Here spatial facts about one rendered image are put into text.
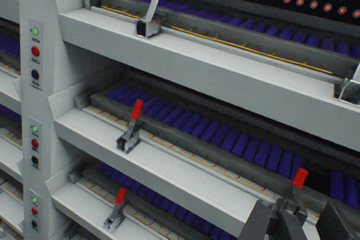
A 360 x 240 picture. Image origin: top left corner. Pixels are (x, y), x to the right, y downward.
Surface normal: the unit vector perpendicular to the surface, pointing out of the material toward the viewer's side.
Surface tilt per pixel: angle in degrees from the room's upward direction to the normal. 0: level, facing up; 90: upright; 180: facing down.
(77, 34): 107
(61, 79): 90
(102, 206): 17
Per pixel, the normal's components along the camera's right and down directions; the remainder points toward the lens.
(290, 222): 0.33, -0.93
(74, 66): 0.87, 0.37
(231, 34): -0.48, 0.51
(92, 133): 0.11, -0.78
